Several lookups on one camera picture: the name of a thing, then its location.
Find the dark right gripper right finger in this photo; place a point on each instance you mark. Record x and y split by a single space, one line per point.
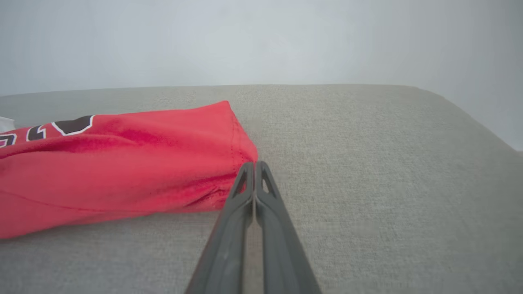
282 253

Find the grey fabric sofa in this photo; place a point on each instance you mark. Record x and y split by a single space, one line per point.
388 183

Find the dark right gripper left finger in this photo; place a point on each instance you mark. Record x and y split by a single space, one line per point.
224 253

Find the red jersey with number print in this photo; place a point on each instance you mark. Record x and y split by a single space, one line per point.
122 171

